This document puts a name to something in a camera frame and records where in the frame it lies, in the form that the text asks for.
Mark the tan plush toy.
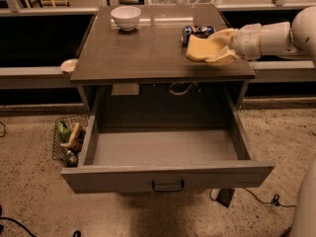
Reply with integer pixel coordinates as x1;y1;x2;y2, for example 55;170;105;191
60;122;85;153

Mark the yellow sponge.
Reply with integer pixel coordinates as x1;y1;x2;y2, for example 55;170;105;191
187;36;225;61

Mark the green snack bag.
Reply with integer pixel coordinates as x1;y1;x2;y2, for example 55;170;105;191
55;120;71;143

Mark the black wire basket left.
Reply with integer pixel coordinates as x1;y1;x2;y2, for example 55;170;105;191
52;115;88;168

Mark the grey cabinet counter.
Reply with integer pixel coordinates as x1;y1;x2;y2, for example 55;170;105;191
69;3;257;114

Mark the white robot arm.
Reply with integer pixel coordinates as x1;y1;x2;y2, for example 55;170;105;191
204;7;316;237

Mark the white ceramic bowl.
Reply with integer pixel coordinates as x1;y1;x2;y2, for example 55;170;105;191
111;6;141;31

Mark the black floor cable right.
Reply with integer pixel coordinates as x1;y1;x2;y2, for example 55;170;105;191
243;187;297;209

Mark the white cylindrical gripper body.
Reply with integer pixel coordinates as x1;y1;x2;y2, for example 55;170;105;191
232;23;262;60

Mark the blue soda can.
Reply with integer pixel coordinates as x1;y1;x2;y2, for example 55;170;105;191
182;25;215;45

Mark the black cable bottom left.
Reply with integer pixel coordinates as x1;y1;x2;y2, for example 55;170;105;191
0;203;82;237

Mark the black drawer handle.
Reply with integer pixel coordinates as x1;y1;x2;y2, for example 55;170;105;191
151;180;185;193

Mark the small white round dish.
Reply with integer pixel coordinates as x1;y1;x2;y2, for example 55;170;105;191
60;58;78;73

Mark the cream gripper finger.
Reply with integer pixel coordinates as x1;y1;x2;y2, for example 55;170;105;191
204;45;240;66
210;28;237;42

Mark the grey open drawer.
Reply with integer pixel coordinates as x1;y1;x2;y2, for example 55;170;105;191
60;82;276;195

